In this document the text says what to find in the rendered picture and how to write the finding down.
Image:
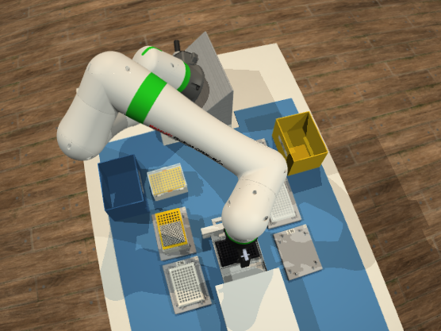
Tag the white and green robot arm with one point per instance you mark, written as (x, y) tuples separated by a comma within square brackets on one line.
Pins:
[(115, 90)]

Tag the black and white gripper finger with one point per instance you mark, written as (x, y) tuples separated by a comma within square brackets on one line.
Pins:
[(244, 256)]

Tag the blue work mat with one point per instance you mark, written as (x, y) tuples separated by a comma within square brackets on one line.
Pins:
[(339, 297)]

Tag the dark blue open bin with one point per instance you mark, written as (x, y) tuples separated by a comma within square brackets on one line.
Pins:
[(120, 184)]

